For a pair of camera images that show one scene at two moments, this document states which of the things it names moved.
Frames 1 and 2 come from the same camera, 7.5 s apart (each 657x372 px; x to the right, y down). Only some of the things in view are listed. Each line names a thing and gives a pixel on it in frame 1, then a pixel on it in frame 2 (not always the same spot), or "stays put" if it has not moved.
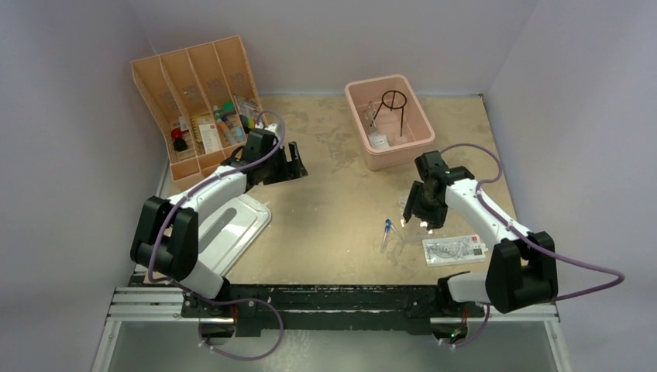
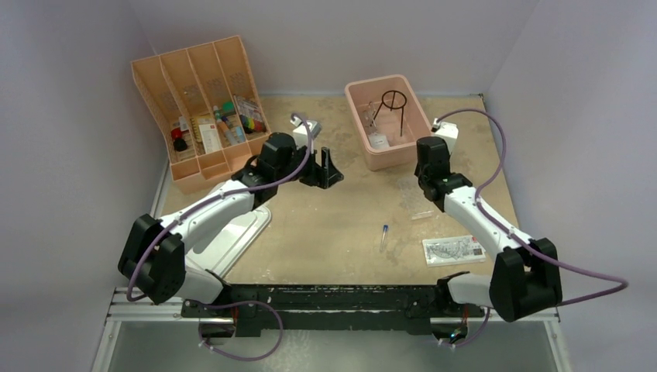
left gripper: [292, 170] to [321, 175]
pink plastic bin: [390, 122] stays put
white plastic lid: [227, 231] stays put
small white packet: [379, 141] stays put
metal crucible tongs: [378, 110] to [369, 115]
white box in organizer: [210, 138] stays put
